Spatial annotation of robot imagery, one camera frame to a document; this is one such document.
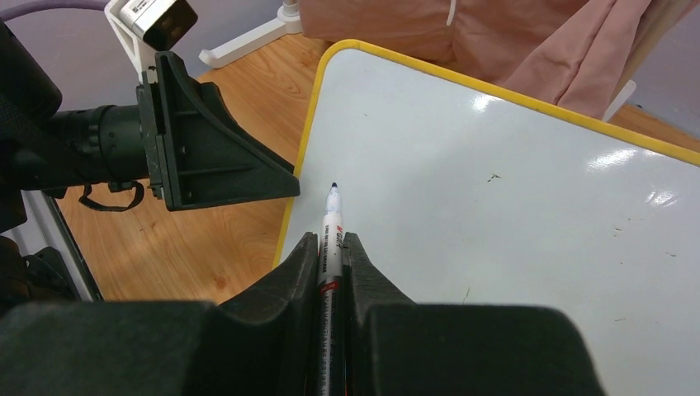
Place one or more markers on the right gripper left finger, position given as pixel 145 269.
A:
pixel 257 343

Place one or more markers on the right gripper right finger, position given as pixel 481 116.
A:
pixel 395 346

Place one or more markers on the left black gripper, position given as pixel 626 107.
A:
pixel 197 155

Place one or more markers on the white blue whiteboard marker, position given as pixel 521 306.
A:
pixel 329 365

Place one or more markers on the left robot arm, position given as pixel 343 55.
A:
pixel 48 150

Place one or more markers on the yellow framed whiteboard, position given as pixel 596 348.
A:
pixel 464 192

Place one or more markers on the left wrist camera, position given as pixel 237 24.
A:
pixel 145 27

